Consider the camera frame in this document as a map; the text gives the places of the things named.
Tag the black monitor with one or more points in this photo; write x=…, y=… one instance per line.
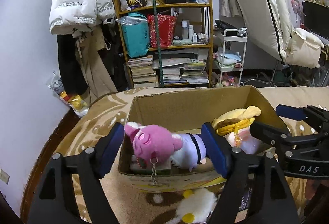
x=316, y=18

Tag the pink plush bear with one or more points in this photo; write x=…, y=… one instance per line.
x=152, y=143

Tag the open cardboard box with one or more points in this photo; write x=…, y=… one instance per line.
x=185, y=110

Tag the stack of books left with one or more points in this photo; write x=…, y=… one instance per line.
x=142, y=71

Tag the black Face tissue pack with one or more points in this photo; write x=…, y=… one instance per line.
x=245, y=200

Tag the wooden bookshelf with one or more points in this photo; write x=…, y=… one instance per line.
x=206, y=24

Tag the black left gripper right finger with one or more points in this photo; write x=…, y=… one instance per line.
x=271, y=199

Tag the person right hand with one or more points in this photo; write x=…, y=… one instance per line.
x=311, y=187

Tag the wall socket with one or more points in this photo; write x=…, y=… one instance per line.
x=4, y=176

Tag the yellow dog plush keychain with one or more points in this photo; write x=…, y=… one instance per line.
x=235, y=120

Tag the white puffer jacket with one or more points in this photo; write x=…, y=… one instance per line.
x=71, y=17

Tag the plastic bag of toys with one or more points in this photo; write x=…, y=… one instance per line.
x=74, y=101

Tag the white rolling cart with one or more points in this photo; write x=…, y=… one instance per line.
x=229, y=62

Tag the purple suit white-haired plush doll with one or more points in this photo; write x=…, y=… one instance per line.
x=192, y=153

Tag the white fluffy plush yellow pompoms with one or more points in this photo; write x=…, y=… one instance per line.
x=195, y=207

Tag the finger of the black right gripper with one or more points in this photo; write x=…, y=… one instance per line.
x=272, y=135
x=295, y=112

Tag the green pole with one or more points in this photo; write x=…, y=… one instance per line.
x=158, y=43

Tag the red patterned bag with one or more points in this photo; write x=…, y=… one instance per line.
x=166, y=25

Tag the teal bag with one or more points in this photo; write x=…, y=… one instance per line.
x=135, y=30

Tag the beige trench coat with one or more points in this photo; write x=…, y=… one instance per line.
x=95, y=74

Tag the pink swirl roll plush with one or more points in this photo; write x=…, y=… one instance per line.
x=245, y=141

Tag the cream folded mattress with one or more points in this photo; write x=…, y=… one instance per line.
x=269, y=26

